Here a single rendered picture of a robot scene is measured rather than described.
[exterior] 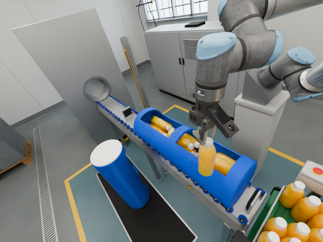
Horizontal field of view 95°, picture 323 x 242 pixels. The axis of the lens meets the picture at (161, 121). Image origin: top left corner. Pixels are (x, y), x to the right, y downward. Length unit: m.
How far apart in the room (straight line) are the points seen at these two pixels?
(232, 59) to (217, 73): 0.04
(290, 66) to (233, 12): 0.83
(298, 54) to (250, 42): 0.85
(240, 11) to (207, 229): 1.85
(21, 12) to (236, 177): 5.33
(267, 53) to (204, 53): 0.16
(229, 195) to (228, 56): 0.62
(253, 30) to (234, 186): 0.62
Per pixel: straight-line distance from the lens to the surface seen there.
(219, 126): 0.49
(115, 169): 1.33
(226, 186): 0.82
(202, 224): 1.98
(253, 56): 0.46
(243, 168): 0.82
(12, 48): 5.37
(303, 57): 1.31
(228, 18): 0.54
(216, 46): 0.40
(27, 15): 5.37
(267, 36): 0.50
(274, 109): 1.41
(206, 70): 0.42
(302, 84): 1.22
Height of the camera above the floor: 1.92
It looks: 39 degrees down
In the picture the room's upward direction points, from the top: 16 degrees counter-clockwise
